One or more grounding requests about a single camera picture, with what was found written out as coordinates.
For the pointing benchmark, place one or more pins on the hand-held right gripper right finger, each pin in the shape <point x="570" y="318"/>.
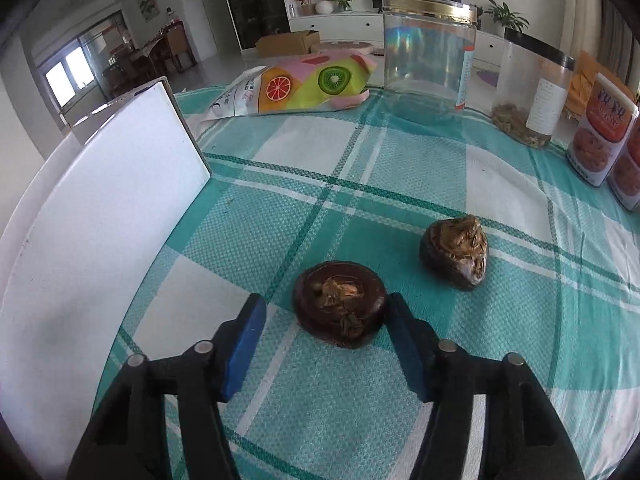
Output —
<point x="407" y="345"/>

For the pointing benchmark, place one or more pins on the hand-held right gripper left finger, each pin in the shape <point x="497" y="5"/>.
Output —
<point x="245" y="345"/>

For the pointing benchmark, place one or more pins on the dark brown water chestnut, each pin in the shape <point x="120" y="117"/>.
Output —
<point x="340" y="317"/>
<point x="455" y="252"/>

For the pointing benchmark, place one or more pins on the white cardboard box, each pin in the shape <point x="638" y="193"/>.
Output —
<point x="100" y="235"/>

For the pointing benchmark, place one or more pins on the teal checked tablecloth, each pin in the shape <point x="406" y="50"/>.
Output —
<point x="310" y="200"/>

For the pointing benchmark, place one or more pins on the fruit print snack bag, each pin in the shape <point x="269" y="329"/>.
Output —
<point x="300" y="85"/>

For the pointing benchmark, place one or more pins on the purple floor mat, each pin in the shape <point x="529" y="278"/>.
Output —
<point x="487" y="78"/>

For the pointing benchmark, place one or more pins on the clear jar black lid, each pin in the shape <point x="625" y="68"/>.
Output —
<point x="532" y="95"/>

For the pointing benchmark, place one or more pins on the pink and white can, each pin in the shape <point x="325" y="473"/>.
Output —
<point x="600" y="130"/>
<point x="627" y="170"/>

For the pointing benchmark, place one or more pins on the clear jar gold lid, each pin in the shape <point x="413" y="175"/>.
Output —
<point x="425" y="60"/>

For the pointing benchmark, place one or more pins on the brown cardboard box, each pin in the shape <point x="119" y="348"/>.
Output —
<point x="287" y="42"/>

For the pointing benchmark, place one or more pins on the wooden dining chair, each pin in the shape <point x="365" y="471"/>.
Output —
<point x="175" y="42"/>

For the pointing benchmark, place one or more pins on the orange lounge chair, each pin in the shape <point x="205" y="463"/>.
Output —
<point x="582" y="80"/>

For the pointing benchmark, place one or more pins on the white television cabinet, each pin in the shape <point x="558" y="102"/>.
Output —
<point x="340" y="27"/>

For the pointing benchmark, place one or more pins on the dark glass cabinet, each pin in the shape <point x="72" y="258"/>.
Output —
<point x="250" y="2"/>

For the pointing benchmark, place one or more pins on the large potted plant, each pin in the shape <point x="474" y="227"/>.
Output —
<point x="507" y="15"/>

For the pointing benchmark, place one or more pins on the round white vase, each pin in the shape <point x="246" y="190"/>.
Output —
<point x="323" y="7"/>

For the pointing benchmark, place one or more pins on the covered standing air conditioner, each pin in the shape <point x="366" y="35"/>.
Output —
<point x="585" y="15"/>

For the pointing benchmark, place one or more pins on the framed wall picture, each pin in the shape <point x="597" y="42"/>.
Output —
<point x="146" y="2"/>

